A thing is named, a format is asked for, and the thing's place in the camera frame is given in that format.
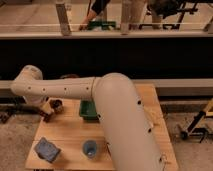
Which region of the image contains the dark grape bunch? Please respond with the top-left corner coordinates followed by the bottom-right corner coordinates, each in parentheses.
top-left (39, 110), bottom-right (53, 123)

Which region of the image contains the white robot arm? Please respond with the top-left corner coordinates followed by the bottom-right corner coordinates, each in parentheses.
top-left (11, 65), bottom-right (165, 171)

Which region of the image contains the small metal cup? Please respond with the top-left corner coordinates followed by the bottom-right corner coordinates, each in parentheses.
top-left (50, 99), bottom-right (63, 113)

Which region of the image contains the blue sponge block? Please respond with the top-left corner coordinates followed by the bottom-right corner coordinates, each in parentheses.
top-left (34, 137), bottom-right (61, 163)

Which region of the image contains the green plastic tray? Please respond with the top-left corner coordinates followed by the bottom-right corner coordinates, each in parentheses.
top-left (79, 101), bottom-right (98, 120)

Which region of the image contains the small blue cup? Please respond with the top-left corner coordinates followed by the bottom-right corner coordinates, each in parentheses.
top-left (82, 140), bottom-right (97, 158)

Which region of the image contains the green background tray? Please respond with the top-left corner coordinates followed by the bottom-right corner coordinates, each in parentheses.
top-left (87, 21), bottom-right (116, 30)

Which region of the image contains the black wheeled stand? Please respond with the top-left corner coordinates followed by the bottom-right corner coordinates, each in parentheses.
top-left (179, 98), bottom-right (213, 144)

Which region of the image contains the brown pot with handle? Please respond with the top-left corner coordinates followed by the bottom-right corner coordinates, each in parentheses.
top-left (60, 74), bottom-right (79, 79)

